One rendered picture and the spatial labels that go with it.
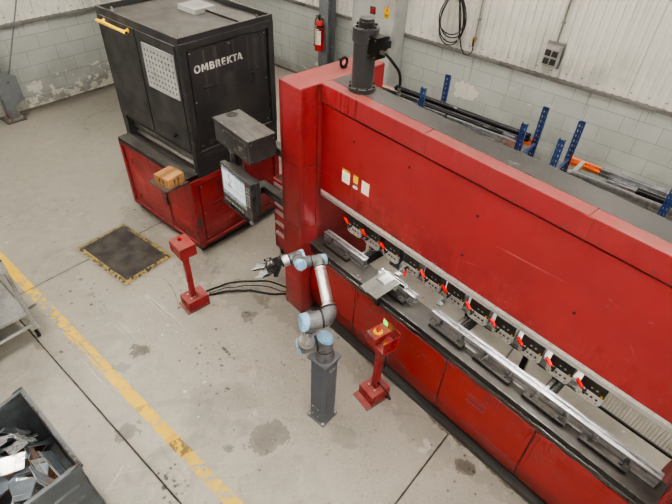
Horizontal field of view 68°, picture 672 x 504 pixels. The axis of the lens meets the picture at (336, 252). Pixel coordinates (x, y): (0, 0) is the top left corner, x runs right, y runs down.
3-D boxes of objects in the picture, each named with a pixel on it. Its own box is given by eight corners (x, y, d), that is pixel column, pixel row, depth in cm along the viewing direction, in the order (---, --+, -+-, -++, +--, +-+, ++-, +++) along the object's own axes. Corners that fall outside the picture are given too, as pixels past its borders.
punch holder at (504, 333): (490, 332, 333) (496, 315, 322) (497, 325, 337) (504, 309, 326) (509, 345, 325) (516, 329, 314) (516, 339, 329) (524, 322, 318)
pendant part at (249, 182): (223, 198, 425) (219, 161, 402) (235, 193, 431) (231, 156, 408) (253, 223, 400) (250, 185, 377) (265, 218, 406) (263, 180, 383)
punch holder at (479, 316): (466, 314, 344) (471, 298, 333) (473, 308, 348) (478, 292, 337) (484, 327, 335) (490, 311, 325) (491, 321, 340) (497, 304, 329)
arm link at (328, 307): (343, 322, 309) (326, 250, 325) (325, 325, 306) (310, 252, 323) (339, 326, 320) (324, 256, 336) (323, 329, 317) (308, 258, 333)
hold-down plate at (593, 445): (576, 439, 309) (578, 436, 307) (581, 433, 312) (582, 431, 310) (624, 475, 293) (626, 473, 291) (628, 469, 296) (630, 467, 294)
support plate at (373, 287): (359, 286, 386) (360, 285, 386) (383, 271, 400) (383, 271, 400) (376, 299, 377) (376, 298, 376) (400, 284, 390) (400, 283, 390)
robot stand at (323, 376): (322, 428, 403) (325, 370, 352) (306, 414, 412) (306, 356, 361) (337, 413, 414) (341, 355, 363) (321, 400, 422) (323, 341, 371)
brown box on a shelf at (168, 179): (148, 181, 486) (145, 170, 477) (170, 171, 501) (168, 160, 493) (166, 193, 471) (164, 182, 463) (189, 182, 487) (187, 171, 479)
